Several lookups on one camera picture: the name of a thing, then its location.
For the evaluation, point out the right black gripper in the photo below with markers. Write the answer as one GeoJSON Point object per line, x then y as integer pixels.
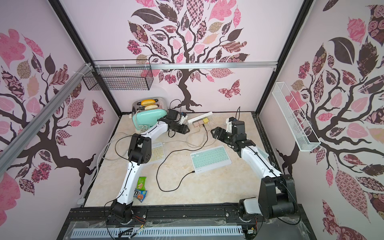
{"type": "Point", "coordinates": [221, 134]}

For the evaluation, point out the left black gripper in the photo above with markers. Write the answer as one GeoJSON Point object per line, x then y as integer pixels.
{"type": "Point", "coordinates": [182, 129]}

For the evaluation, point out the white power strip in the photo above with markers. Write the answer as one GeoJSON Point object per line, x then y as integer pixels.
{"type": "Point", "coordinates": [200, 117]}

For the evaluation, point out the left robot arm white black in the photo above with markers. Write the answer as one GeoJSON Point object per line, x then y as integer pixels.
{"type": "Point", "coordinates": [139, 153]}

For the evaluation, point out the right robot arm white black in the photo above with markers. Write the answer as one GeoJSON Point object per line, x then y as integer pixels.
{"type": "Point", "coordinates": [277, 194]}

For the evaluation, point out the mint green toaster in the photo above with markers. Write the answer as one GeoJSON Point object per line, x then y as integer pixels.
{"type": "Point", "coordinates": [146, 117]}

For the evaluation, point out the yellow bread slice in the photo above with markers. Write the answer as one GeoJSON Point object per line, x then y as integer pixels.
{"type": "Point", "coordinates": [148, 102]}

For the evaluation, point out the green snack packet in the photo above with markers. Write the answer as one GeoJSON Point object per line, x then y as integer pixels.
{"type": "Point", "coordinates": [141, 183]}

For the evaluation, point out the blue m&m's candy bag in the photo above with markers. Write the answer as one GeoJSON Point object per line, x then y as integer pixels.
{"type": "Point", "coordinates": [140, 195]}

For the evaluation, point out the green wireless keyboard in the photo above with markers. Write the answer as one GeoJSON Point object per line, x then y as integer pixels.
{"type": "Point", "coordinates": [210, 159]}

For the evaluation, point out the yellow wireless keyboard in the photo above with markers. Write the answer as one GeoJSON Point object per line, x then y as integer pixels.
{"type": "Point", "coordinates": [158, 153]}

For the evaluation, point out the black wire basket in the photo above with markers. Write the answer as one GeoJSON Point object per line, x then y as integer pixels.
{"type": "Point", "coordinates": [129, 77]}

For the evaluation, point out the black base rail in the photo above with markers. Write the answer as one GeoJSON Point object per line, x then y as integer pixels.
{"type": "Point", "coordinates": [231, 213]}

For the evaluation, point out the white wire shelf basket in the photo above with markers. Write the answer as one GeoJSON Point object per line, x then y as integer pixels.
{"type": "Point", "coordinates": [290, 104]}

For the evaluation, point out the white vented cable duct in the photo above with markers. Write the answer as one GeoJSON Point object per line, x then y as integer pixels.
{"type": "Point", "coordinates": [149, 232]}

